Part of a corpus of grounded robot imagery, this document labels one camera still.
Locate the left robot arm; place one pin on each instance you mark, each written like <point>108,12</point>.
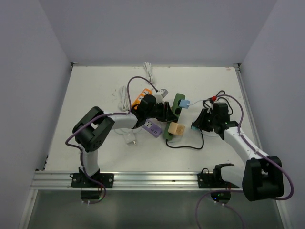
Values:
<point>92,130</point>

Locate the white cord bundle orange strip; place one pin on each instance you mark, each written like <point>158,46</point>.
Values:
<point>149,74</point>

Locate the orange power strip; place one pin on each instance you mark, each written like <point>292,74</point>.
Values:
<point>145,92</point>

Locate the green power strip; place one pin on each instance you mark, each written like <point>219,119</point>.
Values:
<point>177,102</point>

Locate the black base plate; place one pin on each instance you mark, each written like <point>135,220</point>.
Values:
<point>79,180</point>
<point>207,180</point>

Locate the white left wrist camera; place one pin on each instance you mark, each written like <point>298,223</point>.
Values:
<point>160,95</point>

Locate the aluminium front rail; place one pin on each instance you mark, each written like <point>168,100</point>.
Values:
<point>120,181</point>

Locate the white cord bundle purple strip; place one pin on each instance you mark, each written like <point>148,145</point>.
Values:
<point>124,101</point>

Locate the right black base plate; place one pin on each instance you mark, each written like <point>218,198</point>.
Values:
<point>207,180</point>

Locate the purple power strip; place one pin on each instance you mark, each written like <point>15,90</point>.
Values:
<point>152,128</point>

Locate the light blue charger plug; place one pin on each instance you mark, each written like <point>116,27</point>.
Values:
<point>184,104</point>

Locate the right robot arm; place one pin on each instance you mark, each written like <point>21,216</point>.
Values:
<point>260,177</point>

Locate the beige cube adapter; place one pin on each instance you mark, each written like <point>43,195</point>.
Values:
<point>176,129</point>

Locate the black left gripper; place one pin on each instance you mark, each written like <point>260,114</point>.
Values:
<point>167,114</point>

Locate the white charger plug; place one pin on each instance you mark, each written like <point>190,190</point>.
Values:
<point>129,138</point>

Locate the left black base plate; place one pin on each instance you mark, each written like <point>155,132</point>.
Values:
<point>79,180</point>

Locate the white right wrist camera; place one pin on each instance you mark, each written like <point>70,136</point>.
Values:
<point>213,100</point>

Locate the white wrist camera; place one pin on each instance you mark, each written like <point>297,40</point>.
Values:
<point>160,95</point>
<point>213,100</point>

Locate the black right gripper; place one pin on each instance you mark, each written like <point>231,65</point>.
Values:
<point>199,122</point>

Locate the dark teal charger plug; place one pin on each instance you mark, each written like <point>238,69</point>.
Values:
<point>194,128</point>

